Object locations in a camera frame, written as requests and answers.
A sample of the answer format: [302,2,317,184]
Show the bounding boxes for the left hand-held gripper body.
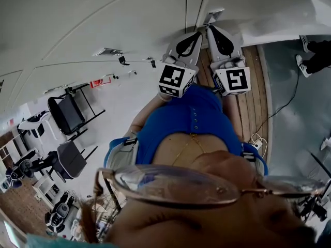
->
[158,54,200,98]

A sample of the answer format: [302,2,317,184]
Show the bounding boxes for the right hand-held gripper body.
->
[209,55,252,97]

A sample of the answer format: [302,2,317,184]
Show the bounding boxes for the person's left forearm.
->
[130,94,173,139]

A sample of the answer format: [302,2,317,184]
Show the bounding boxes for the person's right forearm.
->
[222,95,244,142]

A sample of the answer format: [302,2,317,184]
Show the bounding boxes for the white partition panel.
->
[243,0,331,48]

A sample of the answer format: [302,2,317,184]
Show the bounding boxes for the white power strip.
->
[249,132,268,151]

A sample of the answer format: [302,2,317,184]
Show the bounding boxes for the person's neck and chest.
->
[152,132,230,166]

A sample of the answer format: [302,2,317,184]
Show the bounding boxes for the thin-rimmed eyeglasses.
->
[94,164,328,211]

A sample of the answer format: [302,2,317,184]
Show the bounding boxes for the black folding chair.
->
[48,83,106,136]

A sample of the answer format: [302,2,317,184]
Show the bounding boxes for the grey folding chair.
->
[56,140,98,180]

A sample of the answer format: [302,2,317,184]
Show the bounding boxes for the white chair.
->
[18,110,60,142]

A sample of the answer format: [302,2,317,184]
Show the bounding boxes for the person's head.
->
[103,150,320,248]

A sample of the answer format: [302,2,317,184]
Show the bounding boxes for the black tripod stand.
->
[297,151,331,222]

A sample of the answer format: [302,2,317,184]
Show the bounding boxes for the white shelving unit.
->
[32,174,64,209]
[0,133,29,162]

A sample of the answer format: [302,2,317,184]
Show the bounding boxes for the black and white robot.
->
[5,159,36,190]
[44,190,77,234]

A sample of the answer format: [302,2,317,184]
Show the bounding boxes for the teal headband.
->
[25,232,112,248]

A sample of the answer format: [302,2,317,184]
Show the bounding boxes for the thin gold necklace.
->
[172,133,207,166]

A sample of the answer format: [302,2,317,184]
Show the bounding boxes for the black floor cable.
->
[248,71,300,142]

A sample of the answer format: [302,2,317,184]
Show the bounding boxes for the blue and grey shoulder strap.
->
[104,136,139,170]
[242,143,269,177]

